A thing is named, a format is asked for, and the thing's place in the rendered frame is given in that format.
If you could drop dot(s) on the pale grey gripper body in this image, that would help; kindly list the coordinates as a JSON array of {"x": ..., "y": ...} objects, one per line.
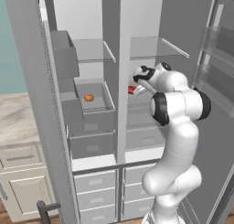
[{"x": 142, "y": 90}]

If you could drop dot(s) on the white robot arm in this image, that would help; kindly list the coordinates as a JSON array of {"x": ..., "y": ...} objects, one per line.
[{"x": 175, "y": 112}]

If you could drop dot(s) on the red steak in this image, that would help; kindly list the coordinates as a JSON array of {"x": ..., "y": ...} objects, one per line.
[{"x": 131, "y": 89}]

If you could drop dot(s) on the grey fridge drawer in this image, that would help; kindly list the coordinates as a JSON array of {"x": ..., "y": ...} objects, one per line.
[
  {"x": 138, "y": 116},
  {"x": 143, "y": 139}
]

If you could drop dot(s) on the glass fridge shelf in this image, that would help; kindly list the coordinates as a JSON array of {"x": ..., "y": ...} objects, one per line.
[{"x": 152, "y": 48}]

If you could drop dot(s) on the open grey freezer bin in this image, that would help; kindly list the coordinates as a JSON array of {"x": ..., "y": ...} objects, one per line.
[{"x": 97, "y": 119}]

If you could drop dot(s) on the glass freezer shelf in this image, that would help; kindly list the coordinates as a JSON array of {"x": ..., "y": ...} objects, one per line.
[{"x": 93, "y": 51}]

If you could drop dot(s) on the grey fridge freezer cabinet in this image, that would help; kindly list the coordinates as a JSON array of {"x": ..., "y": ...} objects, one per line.
[{"x": 138, "y": 26}]

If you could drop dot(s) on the grey freezer drawer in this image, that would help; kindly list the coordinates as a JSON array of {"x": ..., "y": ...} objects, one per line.
[{"x": 91, "y": 147}]

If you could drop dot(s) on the grey fridge door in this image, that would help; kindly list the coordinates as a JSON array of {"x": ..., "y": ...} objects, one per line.
[{"x": 218, "y": 136}]

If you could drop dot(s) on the grey freezer door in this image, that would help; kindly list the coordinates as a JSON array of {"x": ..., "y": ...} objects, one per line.
[{"x": 33, "y": 81}]

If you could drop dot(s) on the orange round fruit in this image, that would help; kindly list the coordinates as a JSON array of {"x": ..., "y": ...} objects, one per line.
[{"x": 88, "y": 97}]

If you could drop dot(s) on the clear door bin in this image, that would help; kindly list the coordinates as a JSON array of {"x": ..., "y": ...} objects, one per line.
[
  {"x": 213, "y": 87},
  {"x": 218, "y": 44}
]

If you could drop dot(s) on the grey door bin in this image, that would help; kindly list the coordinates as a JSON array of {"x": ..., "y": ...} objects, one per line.
[
  {"x": 64, "y": 55},
  {"x": 71, "y": 107}
]

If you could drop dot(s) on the cream cupboard drawer front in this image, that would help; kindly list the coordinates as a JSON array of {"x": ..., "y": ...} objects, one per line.
[{"x": 19, "y": 157}]

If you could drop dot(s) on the cream cupboard door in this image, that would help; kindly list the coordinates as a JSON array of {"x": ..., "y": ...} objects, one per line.
[{"x": 29, "y": 192}]

